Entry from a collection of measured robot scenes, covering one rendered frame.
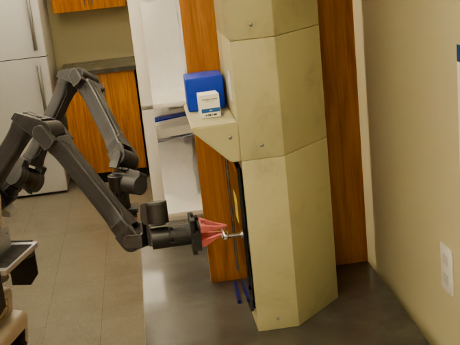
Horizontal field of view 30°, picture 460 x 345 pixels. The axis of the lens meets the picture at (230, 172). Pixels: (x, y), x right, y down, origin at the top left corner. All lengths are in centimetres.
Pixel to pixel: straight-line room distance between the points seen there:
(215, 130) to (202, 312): 59
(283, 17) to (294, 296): 72
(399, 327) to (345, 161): 56
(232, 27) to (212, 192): 64
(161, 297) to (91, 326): 216
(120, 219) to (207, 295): 41
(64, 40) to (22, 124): 530
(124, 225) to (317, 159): 54
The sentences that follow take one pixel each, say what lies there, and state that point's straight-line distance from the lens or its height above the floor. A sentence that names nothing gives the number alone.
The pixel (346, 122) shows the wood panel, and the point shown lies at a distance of 256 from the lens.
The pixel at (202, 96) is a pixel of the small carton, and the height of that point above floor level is 157.
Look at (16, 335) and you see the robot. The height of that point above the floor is 75.
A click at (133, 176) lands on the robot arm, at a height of 130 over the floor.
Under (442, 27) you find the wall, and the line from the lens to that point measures 192.
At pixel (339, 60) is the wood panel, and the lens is 253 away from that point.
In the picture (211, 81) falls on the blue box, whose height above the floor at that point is 159.
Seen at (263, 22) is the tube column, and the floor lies 175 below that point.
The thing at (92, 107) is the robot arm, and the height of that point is 147.
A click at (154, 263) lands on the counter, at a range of 285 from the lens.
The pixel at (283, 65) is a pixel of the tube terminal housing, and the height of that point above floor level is 163.
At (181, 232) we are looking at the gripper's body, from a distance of 227.
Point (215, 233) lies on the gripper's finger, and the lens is 232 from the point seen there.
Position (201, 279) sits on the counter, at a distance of 268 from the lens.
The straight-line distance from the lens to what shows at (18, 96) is 710.
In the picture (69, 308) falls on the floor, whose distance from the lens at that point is 501.
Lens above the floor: 197
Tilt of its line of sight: 16 degrees down
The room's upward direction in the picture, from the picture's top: 6 degrees counter-clockwise
